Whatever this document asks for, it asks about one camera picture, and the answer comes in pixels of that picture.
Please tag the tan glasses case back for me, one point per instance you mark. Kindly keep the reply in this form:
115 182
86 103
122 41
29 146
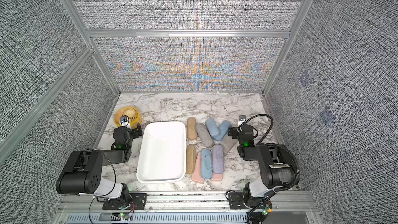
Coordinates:
191 128

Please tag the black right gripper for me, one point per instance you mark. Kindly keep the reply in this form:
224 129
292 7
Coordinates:
234 132

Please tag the pink glasses case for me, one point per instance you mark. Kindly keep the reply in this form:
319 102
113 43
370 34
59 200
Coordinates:
197 175
216 177

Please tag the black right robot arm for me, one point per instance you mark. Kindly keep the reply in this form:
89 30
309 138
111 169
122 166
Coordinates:
279 168

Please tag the white plastic storage tray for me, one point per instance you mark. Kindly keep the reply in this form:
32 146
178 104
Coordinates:
162 156

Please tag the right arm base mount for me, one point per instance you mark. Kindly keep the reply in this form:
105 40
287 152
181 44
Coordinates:
238 201

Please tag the grey fabric glasses case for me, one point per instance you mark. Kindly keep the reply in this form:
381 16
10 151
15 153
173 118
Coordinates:
204 135

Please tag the blue glasses case front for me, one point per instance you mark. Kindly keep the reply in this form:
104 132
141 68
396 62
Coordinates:
206 164

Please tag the tan glasses case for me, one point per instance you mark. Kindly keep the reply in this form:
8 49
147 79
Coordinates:
190 159
191 128

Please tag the yellow bamboo steamer basket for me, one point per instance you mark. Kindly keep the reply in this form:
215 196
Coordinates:
128 116

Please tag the purple fabric glasses case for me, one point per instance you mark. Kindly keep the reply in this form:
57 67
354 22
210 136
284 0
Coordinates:
217 159

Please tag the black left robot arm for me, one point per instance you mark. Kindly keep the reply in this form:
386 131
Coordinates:
82 173

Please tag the aluminium front rail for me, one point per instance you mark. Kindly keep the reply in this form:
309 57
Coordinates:
189 207

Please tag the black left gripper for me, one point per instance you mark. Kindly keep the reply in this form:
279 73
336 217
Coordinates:
134 130

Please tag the tan glasses case front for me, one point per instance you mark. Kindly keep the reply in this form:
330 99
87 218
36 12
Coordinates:
190 159

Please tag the grey rectangular glasses case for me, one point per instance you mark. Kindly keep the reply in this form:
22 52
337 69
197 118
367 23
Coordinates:
227 144

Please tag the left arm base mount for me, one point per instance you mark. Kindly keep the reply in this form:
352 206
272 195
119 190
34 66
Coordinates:
136 201

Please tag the pink glasses case right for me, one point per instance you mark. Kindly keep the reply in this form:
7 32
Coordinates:
216 177

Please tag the pink glasses case left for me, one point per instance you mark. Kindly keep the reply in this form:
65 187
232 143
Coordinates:
197 175

